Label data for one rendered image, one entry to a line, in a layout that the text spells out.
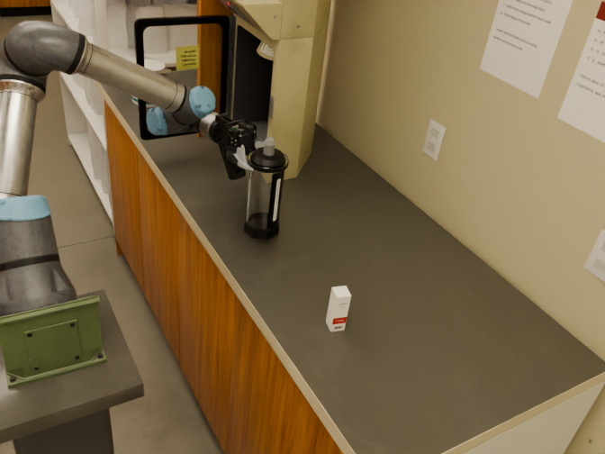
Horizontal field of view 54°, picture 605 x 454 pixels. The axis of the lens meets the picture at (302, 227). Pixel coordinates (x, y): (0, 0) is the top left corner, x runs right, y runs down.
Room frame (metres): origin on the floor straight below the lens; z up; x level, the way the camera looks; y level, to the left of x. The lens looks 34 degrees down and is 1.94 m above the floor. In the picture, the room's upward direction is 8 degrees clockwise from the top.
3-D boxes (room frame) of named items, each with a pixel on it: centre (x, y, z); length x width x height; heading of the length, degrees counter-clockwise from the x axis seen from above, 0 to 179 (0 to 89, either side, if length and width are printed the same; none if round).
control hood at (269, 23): (1.78, 0.27, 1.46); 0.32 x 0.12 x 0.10; 34
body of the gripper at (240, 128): (1.46, 0.22, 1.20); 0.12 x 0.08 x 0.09; 49
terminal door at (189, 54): (1.84, 0.45, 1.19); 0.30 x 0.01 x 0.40; 124
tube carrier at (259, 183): (1.37, 0.11, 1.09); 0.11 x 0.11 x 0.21
